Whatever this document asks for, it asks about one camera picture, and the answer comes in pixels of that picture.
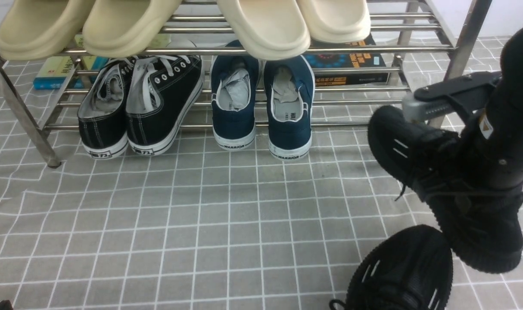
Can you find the right black canvas sneaker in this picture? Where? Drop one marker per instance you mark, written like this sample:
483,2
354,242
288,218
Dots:
162,91

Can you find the cream foam slipper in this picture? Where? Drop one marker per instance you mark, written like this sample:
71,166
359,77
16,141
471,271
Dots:
267,29
336,21

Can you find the grey checkered floor cloth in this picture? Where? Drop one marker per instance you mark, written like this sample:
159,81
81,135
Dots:
196,228

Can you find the black orange book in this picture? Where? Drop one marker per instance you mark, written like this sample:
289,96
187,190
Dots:
352,64

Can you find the black knit sneaker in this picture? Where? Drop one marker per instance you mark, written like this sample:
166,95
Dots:
411,270
479,222

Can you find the left navy canvas shoe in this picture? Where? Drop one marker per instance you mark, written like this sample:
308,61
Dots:
234,80

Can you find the blue green book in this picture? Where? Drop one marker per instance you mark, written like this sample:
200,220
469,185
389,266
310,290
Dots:
56,69

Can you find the navy canvas shoe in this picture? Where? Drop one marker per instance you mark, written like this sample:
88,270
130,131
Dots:
289,85
234,80

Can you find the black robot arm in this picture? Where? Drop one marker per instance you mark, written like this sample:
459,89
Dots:
509,89

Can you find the left tan foam slipper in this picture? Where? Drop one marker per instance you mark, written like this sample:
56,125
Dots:
38,29

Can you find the left black canvas sneaker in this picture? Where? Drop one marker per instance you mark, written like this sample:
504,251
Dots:
101,115

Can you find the right cream foam slipper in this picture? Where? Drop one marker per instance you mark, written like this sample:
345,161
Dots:
336,21

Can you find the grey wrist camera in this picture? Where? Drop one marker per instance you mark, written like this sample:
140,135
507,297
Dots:
463,95

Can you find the right navy canvas shoe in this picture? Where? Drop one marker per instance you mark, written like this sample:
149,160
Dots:
289,85

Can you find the tan foam slipper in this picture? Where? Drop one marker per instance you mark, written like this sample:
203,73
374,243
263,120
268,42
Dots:
38,29
121,28

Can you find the black canvas sneaker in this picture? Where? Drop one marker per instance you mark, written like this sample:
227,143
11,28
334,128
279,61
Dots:
162,91
101,115

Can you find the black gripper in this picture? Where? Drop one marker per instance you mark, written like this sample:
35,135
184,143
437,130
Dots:
493,156

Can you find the left cream foam slipper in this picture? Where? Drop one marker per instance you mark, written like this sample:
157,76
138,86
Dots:
267,29

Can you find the silver metal shoe rack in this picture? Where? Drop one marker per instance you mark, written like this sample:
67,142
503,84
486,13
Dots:
420,32

